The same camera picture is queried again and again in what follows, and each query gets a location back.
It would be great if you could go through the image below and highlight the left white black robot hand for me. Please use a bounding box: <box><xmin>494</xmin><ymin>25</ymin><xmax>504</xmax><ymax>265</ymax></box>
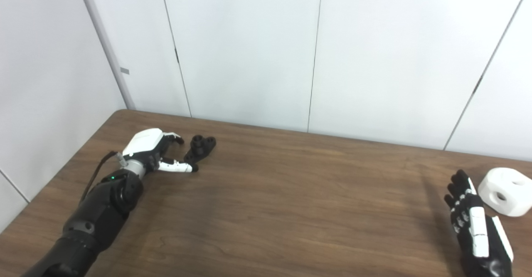
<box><xmin>122</xmin><ymin>129</ymin><xmax>199</xmax><ymax>173</ymax></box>

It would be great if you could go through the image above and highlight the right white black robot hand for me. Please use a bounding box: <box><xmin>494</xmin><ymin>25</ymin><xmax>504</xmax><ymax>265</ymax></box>
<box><xmin>443</xmin><ymin>169</ymin><xmax>514</xmax><ymax>277</ymax></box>

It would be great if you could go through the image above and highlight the round white plastic piece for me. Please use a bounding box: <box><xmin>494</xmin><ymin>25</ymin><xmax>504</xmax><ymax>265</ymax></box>
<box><xmin>478</xmin><ymin>168</ymin><xmax>532</xmax><ymax>217</ymax></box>

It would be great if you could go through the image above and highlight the black flanged holder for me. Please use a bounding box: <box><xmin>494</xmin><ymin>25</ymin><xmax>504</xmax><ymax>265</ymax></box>
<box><xmin>183</xmin><ymin>135</ymin><xmax>217</xmax><ymax>164</ymax></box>

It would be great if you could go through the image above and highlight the grey wall trim strip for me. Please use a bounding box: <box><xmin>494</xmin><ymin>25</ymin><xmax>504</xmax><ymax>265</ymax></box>
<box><xmin>75</xmin><ymin>0</ymin><xmax>135</xmax><ymax>110</ymax></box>

